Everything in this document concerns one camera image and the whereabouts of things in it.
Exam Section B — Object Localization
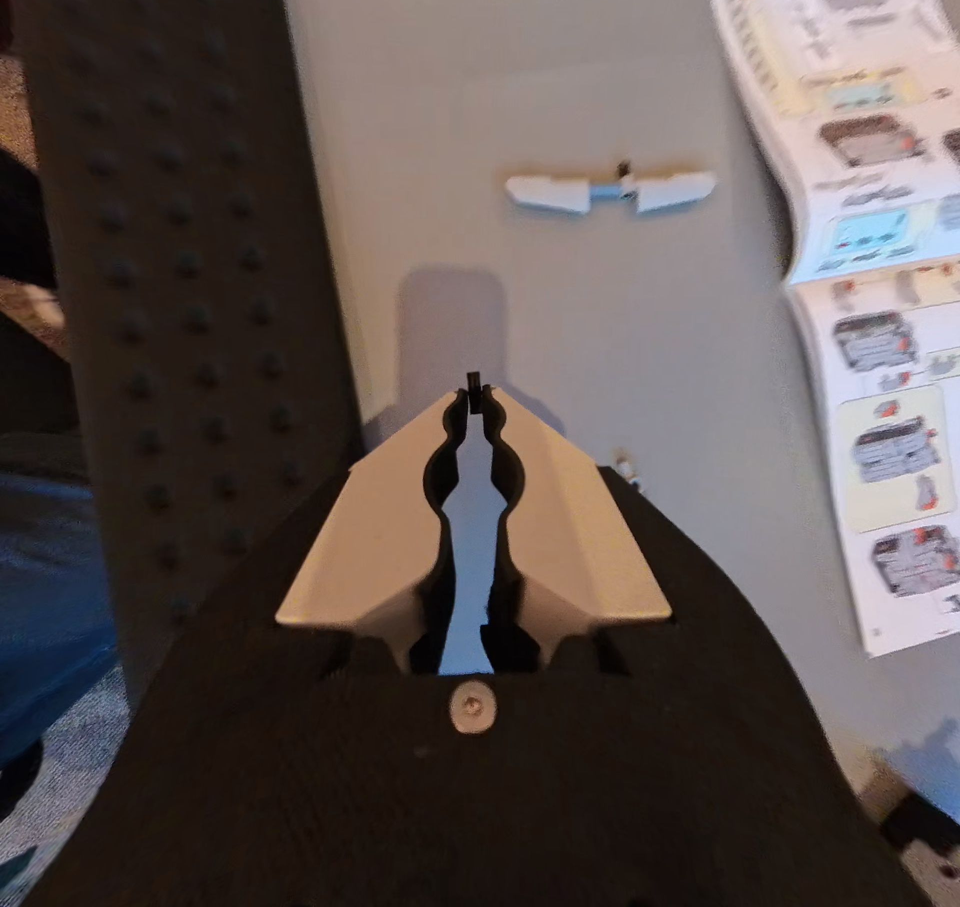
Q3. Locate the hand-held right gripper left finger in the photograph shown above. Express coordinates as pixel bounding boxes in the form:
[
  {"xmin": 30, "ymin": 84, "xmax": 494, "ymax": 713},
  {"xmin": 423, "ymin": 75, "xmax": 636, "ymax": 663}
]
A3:
[{"xmin": 274, "ymin": 389, "xmax": 470, "ymax": 676}]

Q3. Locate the grey desk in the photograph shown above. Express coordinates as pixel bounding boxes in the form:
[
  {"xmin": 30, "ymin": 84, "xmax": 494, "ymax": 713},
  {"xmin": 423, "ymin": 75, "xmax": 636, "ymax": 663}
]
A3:
[{"xmin": 270, "ymin": 0, "xmax": 960, "ymax": 803}]

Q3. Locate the black wrist rest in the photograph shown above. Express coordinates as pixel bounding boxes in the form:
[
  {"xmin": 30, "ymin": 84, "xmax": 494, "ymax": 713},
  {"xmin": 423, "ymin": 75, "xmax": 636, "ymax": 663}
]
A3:
[{"xmin": 0, "ymin": 0, "xmax": 369, "ymax": 706}]

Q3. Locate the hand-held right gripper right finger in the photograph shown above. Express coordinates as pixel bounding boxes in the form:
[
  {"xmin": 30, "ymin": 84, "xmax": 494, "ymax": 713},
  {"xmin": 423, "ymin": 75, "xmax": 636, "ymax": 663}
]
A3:
[{"xmin": 477, "ymin": 386, "xmax": 673, "ymax": 676}]

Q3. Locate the instruction booklet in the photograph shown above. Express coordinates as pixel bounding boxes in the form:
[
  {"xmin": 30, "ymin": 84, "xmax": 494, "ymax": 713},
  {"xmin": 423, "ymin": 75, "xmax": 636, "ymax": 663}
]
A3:
[{"xmin": 693, "ymin": 0, "xmax": 960, "ymax": 659}]

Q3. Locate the grey toy wing assembly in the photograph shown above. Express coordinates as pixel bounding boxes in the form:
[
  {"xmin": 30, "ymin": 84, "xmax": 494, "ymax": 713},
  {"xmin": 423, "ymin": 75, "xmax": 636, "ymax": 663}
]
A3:
[{"xmin": 504, "ymin": 159, "xmax": 717, "ymax": 218}]

